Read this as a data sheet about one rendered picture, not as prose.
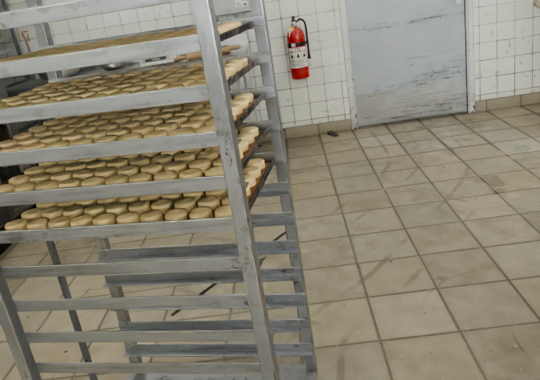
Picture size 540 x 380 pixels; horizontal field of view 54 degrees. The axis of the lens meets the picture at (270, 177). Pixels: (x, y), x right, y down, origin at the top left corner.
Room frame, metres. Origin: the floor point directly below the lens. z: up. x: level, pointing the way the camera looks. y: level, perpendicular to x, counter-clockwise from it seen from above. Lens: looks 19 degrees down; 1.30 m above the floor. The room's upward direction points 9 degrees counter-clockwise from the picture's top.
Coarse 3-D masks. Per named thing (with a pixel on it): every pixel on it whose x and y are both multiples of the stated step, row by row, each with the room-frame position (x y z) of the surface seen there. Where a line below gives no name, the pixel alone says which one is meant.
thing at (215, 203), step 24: (264, 168) 1.34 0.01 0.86; (192, 192) 1.18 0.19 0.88; (216, 192) 1.16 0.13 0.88; (24, 216) 1.21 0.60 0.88; (48, 216) 1.19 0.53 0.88; (72, 216) 1.18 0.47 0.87; (96, 216) 1.12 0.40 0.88; (120, 216) 1.10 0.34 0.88; (144, 216) 1.08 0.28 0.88; (168, 216) 1.06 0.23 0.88; (192, 216) 1.04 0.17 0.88; (216, 216) 1.03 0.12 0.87
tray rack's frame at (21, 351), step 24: (48, 24) 1.56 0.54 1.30; (48, 72) 1.53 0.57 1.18; (0, 96) 1.32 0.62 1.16; (24, 168) 1.32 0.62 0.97; (96, 240) 1.53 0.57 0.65; (0, 288) 1.10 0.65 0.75; (120, 288) 1.55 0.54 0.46; (0, 312) 1.09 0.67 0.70; (72, 312) 1.33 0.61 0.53; (120, 312) 1.53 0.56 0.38; (24, 336) 1.11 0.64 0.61; (24, 360) 1.09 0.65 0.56
